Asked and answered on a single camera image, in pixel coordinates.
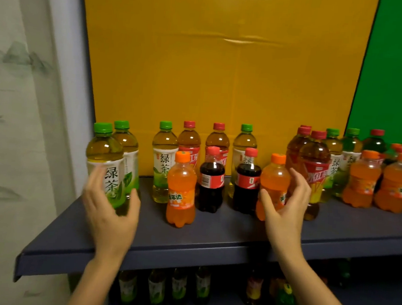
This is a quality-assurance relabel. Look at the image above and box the person's left hand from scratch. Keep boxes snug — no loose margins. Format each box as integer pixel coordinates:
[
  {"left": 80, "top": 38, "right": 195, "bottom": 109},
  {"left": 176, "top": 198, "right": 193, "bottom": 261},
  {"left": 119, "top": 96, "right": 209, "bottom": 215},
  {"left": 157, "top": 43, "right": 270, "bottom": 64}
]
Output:
[{"left": 76, "top": 164, "right": 144, "bottom": 263}]

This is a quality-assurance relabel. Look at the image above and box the person's right hand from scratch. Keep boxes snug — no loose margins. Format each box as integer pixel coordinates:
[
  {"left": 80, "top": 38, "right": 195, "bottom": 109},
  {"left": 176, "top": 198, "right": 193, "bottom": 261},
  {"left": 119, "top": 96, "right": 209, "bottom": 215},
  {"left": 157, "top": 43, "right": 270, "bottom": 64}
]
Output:
[{"left": 254, "top": 166, "right": 314, "bottom": 267}]

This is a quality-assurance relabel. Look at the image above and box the orange-capped soda bottle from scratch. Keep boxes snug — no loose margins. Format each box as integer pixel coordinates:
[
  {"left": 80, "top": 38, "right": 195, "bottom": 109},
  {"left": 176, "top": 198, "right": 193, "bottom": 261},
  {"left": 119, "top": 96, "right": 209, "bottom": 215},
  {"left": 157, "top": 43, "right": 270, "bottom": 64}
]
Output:
[{"left": 255, "top": 152, "right": 293, "bottom": 223}]

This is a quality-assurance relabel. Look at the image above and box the red-capped amber tea bottle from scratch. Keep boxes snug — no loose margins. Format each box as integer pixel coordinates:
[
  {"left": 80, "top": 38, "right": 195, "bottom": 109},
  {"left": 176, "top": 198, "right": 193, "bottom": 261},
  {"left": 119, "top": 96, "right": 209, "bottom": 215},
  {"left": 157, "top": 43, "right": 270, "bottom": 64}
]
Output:
[
  {"left": 283, "top": 125, "right": 313, "bottom": 187},
  {"left": 293, "top": 129, "right": 335, "bottom": 223}
]

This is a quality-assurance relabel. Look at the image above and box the group of dark cola bottles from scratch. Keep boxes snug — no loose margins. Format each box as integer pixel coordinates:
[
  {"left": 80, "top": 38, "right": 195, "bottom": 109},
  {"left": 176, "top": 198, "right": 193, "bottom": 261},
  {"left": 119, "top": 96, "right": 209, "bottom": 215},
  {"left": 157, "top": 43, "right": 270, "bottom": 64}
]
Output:
[{"left": 195, "top": 143, "right": 264, "bottom": 217}]

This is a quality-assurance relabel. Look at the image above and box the group of green-label tea bottles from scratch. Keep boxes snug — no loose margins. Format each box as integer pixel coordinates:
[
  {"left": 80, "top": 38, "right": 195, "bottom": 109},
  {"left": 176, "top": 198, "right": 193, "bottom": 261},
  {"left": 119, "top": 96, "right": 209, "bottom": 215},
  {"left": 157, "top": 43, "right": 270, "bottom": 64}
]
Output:
[{"left": 147, "top": 112, "right": 365, "bottom": 219}]

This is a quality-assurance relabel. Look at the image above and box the group of orange soda bottles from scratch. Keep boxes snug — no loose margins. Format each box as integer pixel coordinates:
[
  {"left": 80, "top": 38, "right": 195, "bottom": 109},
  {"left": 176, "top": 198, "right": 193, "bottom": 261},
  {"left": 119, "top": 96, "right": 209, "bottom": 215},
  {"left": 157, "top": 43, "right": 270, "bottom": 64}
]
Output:
[{"left": 163, "top": 125, "right": 402, "bottom": 246}]

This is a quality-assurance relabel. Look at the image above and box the person's right forearm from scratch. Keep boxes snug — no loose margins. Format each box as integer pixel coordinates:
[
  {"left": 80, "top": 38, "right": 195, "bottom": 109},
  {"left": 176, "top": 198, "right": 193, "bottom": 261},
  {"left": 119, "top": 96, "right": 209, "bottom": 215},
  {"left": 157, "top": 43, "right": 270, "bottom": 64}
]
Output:
[{"left": 274, "top": 254, "right": 370, "bottom": 305}]

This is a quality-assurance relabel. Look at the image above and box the orange backing board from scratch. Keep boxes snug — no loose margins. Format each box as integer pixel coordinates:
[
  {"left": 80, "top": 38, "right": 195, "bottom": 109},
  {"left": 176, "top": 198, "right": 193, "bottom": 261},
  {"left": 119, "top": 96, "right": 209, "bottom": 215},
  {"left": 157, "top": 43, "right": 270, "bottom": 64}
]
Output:
[{"left": 67, "top": 0, "right": 380, "bottom": 194}]

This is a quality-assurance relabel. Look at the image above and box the white shelf side post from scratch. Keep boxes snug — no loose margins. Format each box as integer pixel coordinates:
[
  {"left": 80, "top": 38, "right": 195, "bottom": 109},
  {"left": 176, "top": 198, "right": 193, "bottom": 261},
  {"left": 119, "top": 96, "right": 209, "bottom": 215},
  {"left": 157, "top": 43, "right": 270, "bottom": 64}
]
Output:
[{"left": 27, "top": 0, "right": 105, "bottom": 200}]

